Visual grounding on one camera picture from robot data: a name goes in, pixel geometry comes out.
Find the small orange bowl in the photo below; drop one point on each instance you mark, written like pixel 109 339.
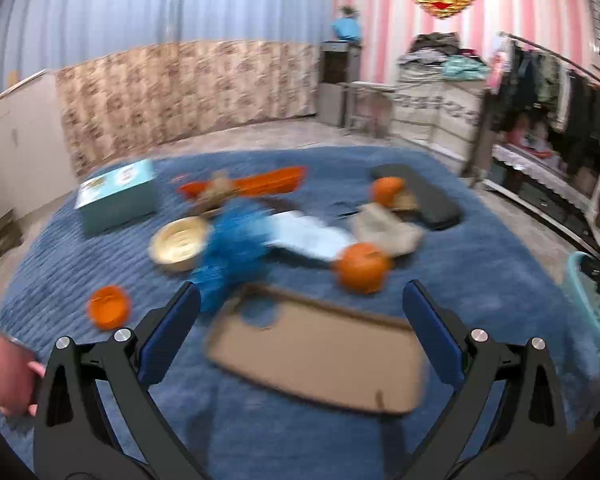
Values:
pixel 110 305

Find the white cabinet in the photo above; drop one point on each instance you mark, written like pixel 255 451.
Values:
pixel 20 135

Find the low dark cabinet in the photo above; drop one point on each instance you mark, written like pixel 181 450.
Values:
pixel 530 195

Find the brown orange crumpled wrapper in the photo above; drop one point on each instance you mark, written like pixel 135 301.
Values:
pixel 217 190

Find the clothes rack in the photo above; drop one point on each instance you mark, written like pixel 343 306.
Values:
pixel 540 47

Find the white lace cloth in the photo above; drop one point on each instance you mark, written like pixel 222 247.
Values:
pixel 530 162

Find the folding chair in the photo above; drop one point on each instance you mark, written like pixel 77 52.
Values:
pixel 367 92

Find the blue floral curtain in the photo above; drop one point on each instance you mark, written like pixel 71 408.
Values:
pixel 180 10

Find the blue knitted blanket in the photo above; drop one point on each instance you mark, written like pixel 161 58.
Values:
pixel 480 260

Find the black phone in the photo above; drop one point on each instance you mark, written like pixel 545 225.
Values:
pixel 430 200

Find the pile of clothes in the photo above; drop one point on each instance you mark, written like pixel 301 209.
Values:
pixel 430 47

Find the light blue cloth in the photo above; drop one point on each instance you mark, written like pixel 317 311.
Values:
pixel 305 235

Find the beige tissue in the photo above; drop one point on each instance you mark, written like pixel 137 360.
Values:
pixel 387 230

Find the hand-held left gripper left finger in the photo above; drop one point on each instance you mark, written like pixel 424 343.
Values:
pixel 167 335

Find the teal plastic basket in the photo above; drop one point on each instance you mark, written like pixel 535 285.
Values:
pixel 587 310

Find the person's left hand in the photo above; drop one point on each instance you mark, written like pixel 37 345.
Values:
pixel 5 370

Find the orange peel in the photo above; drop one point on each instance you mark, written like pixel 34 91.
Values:
pixel 387 190
pixel 362 267

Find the yellow bowl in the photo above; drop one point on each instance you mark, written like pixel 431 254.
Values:
pixel 180 242

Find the brown paper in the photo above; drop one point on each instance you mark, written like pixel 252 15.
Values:
pixel 406 202

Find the blue fluffy duster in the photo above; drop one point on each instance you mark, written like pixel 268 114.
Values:
pixel 240 240

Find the teal cardboard box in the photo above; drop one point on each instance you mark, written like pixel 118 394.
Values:
pixel 115 205

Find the water dispenser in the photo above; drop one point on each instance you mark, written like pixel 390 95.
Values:
pixel 335 65

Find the patterned covered cabinet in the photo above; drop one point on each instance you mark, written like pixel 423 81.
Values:
pixel 430 105

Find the hanging clothes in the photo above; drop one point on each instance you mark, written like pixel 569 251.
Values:
pixel 575 105

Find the long orange tray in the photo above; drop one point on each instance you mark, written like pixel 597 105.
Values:
pixel 270 182

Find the teal cloth ornament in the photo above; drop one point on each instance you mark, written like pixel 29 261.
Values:
pixel 347 27

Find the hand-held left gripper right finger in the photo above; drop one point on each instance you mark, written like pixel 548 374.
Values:
pixel 435 332

